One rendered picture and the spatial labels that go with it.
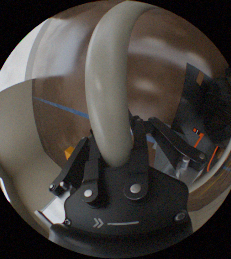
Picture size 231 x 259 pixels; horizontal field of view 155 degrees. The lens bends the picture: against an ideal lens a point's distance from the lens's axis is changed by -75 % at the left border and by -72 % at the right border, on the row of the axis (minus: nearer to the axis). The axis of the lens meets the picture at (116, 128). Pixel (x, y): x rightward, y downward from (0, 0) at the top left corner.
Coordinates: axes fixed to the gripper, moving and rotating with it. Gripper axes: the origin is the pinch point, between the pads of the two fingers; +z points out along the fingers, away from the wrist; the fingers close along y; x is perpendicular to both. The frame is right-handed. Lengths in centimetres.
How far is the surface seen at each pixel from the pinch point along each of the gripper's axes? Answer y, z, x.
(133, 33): 59, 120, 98
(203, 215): 345, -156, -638
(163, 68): 74, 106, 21
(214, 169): 27.7, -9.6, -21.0
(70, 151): -47, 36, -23
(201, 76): 131, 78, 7
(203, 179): 21.1, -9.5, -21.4
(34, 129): -505, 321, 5
